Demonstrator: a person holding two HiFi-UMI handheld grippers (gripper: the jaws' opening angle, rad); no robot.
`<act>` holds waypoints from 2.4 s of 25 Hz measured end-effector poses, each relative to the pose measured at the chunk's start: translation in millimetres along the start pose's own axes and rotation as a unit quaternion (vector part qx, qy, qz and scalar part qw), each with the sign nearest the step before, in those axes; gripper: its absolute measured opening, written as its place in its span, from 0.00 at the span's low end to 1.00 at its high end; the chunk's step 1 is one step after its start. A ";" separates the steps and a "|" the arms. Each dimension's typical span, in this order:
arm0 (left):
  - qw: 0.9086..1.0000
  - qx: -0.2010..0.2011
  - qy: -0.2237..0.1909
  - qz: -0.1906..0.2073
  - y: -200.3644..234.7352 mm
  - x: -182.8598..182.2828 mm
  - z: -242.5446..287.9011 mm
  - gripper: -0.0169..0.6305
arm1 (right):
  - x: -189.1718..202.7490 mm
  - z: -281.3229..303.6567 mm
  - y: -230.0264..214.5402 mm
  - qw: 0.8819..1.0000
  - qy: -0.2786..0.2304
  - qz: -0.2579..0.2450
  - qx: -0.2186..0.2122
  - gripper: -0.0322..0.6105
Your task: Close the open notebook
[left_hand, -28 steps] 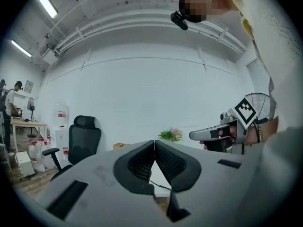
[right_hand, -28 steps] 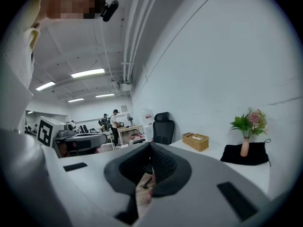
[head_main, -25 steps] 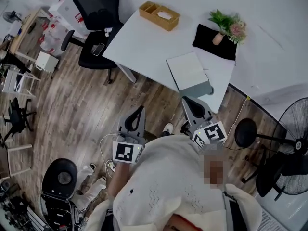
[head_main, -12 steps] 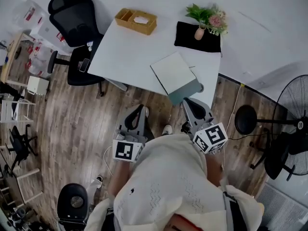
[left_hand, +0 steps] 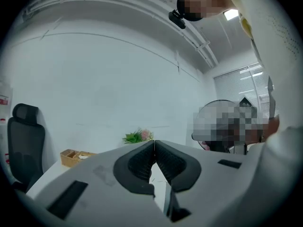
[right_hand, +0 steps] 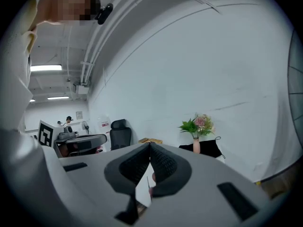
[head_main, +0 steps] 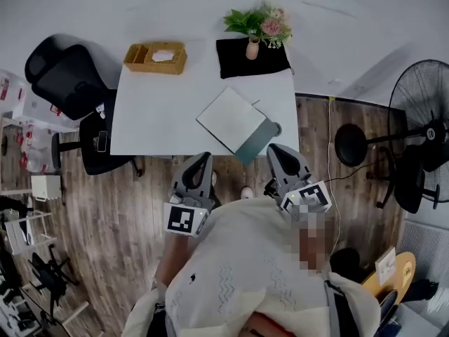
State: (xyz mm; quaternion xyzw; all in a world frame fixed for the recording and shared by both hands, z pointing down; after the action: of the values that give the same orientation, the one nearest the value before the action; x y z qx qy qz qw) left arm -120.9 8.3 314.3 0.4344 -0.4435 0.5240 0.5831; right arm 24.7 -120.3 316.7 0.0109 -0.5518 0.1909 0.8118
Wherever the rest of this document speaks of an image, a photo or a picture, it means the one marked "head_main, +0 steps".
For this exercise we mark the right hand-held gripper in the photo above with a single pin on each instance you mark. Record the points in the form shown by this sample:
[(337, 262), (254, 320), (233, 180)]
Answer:
[(308, 195)]

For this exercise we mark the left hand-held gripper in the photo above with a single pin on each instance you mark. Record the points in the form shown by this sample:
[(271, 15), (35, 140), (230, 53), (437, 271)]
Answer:
[(180, 219)]

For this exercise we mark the grey-green notebook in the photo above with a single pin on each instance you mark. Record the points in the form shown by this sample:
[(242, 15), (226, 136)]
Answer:
[(231, 118)]

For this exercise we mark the person's right forearm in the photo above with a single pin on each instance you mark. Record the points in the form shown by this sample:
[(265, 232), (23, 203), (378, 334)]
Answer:
[(315, 251)]

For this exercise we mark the person's left forearm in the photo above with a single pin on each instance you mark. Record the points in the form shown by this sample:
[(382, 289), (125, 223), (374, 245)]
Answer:
[(172, 258)]

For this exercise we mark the person's left white shoe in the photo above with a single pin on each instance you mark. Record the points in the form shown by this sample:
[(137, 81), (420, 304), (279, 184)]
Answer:
[(214, 177)]

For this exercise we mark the person's white shoe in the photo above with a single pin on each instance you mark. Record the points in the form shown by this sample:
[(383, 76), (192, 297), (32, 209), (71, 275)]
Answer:
[(247, 192), (214, 177)]

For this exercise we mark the person's black trousers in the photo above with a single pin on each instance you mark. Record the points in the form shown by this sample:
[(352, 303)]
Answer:
[(215, 197)]

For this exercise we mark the person's right white shoe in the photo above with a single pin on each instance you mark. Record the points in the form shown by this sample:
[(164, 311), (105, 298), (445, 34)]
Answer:
[(247, 192)]

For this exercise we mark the round table grommet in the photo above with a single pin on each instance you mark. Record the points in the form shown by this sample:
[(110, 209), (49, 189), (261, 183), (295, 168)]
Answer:
[(278, 129)]

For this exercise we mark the person's white knit top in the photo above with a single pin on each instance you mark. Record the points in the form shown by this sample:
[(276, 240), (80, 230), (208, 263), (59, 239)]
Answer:
[(245, 258)]

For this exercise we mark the smartphone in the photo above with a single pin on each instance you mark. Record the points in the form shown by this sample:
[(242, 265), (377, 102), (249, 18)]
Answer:
[(102, 142)]

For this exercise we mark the black round stool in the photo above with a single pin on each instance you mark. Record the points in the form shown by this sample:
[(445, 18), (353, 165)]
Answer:
[(347, 262)]

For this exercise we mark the small white device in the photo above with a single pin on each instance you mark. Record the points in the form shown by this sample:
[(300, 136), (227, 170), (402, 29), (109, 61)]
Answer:
[(101, 111)]

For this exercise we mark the black mesh office chair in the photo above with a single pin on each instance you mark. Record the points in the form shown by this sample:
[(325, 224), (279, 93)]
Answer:
[(408, 181)]

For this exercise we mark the black cloth mat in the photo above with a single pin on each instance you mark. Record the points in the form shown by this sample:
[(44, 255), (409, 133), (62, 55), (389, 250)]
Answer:
[(238, 65)]

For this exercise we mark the pink vase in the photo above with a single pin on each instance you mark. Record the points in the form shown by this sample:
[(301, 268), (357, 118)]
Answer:
[(252, 49)]

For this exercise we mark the white card stand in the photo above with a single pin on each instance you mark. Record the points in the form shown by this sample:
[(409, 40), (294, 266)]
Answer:
[(386, 267)]

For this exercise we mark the person's cream overshirt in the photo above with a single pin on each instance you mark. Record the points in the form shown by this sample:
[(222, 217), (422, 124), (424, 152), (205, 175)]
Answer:
[(144, 314)]

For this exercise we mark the round wooden table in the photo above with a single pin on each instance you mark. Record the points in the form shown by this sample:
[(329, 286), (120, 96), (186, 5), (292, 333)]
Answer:
[(405, 269)]

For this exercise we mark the white cube cabinet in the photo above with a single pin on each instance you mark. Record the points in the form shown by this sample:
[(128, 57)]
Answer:
[(45, 187)]

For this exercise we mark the artificial flower bunch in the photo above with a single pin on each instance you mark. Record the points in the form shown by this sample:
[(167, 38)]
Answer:
[(270, 25)]

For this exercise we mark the black padded office chair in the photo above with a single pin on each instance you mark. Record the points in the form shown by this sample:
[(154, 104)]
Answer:
[(66, 83)]

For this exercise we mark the stack of clear storage boxes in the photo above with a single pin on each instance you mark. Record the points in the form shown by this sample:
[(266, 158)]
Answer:
[(35, 142)]

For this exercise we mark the black oblong board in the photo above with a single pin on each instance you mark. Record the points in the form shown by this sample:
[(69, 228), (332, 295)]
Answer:
[(388, 307)]

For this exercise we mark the white shelf rack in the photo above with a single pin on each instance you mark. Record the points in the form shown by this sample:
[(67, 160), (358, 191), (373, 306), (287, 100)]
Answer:
[(15, 234)]

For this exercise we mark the black pedestal fan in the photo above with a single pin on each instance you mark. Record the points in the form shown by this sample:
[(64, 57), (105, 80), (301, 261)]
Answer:
[(350, 145)]

